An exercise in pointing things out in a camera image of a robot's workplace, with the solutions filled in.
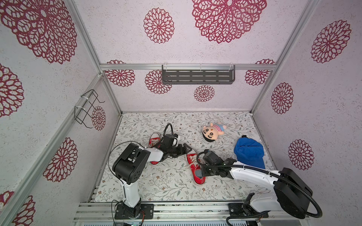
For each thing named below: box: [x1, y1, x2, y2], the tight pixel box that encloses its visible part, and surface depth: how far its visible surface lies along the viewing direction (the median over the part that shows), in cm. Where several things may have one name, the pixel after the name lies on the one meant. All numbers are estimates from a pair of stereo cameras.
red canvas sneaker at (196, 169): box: [186, 153, 206, 186], surface depth 83 cm
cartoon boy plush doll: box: [202, 121, 227, 143], surface depth 101 cm
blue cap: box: [233, 137, 266, 170], surface depth 96 cm
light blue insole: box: [195, 169, 203, 179], surface depth 82 cm
